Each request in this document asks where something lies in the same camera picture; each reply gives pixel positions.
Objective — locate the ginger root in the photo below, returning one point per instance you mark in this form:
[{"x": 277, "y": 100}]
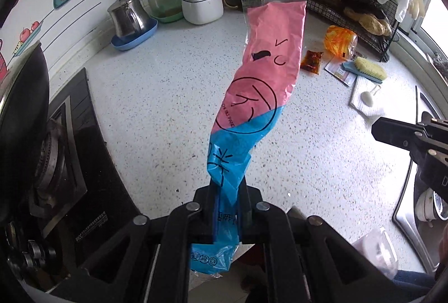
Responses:
[{"x": 371, "y": 23}]

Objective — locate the white cloth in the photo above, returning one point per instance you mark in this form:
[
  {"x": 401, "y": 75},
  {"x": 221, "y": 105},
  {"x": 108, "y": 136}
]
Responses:
[{"x": 371, "y": 110}]

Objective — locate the pink and blue plastic packet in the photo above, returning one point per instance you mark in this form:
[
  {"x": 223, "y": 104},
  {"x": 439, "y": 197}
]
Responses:
[{"x": 273, "y": 44}]

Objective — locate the blue scrub brush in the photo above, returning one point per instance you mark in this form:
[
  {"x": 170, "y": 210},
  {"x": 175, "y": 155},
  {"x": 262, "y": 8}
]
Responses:
[{"x": 369, "y": 68}]

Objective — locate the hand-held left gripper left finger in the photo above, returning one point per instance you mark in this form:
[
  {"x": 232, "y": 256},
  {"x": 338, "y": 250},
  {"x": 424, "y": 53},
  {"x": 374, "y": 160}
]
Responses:
[{"x": 203, "y": 198}]

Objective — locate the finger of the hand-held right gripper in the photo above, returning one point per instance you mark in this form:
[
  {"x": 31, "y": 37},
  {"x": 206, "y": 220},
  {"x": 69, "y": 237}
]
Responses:
[
  {"x": 395, "y": 135},
  {"x": 435, "y": 124}
]

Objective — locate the red chili sauce sachet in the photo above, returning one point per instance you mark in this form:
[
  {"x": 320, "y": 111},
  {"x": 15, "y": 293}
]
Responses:
[{"x": 311, "y": 61}]

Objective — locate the black gas stove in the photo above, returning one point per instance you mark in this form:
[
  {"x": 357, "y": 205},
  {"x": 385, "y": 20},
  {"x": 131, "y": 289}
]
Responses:
[{"x": 91, "y": 184}]

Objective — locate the stainless steel oil pot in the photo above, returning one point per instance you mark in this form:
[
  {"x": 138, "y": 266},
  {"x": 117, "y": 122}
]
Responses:
[{"x": 127, "y": 16}]

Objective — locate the white window frame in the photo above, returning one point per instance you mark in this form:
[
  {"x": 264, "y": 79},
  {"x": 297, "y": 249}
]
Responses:
[{"x": 432, "y": 26}]

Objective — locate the stainless steel sink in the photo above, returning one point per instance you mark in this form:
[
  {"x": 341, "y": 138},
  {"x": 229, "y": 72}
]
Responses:
[{"x": 406, "y": 219}]

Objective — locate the black wok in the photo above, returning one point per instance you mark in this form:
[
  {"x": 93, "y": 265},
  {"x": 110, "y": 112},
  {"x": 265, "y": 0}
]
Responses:
[{"x": 33, "y": 100}]

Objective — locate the white ceramic lidded pot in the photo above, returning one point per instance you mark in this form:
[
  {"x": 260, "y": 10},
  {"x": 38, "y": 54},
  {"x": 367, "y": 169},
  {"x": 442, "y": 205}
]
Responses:
[{"x": 201, "y": 7}]

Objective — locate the person's blue jeans leg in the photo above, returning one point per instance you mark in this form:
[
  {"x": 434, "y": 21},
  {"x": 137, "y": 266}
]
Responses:
[{"x": 414, "y": 280}]

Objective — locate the white plastic spoon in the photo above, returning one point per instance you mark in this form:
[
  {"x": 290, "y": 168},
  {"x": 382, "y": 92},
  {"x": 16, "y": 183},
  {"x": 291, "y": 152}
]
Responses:
[{"x": 367, "y": 98}]

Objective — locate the dark bundle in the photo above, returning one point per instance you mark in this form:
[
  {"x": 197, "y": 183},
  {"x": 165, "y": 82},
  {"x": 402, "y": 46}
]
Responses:
[{"x": 360, "y": 2}]

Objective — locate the white bowl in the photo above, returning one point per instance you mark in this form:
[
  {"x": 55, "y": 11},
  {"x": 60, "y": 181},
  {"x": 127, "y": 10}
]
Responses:
[{"x": 428, "y": 205}]

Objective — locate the dark steel wool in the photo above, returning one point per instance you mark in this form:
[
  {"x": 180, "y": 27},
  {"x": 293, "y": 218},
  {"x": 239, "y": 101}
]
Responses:
[{"x": 441, "y": 63}]

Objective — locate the orange plastic wrapper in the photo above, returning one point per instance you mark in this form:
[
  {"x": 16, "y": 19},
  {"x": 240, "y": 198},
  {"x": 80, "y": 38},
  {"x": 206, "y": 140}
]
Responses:
[{"x": 339, "y": 40}]

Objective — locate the blue tray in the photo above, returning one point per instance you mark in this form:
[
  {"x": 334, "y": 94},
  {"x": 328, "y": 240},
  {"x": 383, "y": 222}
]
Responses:
[{"x": 134, "y": 39}]

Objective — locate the white cosmetic sample sachet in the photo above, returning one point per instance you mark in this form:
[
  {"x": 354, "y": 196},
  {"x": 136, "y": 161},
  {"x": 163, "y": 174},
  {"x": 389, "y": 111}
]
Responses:
[{"x": 337, "y": 70}]

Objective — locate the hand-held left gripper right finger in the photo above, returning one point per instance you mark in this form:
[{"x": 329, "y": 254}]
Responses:
[{"x": 252, "y": 198}]

